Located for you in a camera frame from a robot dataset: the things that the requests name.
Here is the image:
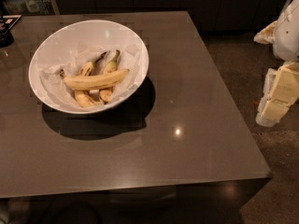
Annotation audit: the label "white ceramic bowl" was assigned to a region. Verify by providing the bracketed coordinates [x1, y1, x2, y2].
[28, 20, 149, 113]

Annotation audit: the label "black object at table corner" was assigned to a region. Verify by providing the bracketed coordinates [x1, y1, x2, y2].
[0, 15, 21, 48]

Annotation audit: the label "crosswise yellow banana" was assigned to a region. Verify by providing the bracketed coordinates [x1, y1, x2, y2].
[60, 69, 130, 91]

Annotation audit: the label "right yellow banana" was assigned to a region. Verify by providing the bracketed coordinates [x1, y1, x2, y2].
[99, 49, 121, 104]

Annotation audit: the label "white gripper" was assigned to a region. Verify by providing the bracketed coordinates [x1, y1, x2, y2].
[253, 0, 299, 127]

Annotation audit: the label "bottles on background shelf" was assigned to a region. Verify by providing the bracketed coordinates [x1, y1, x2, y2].
[0, 0, 59, 15]

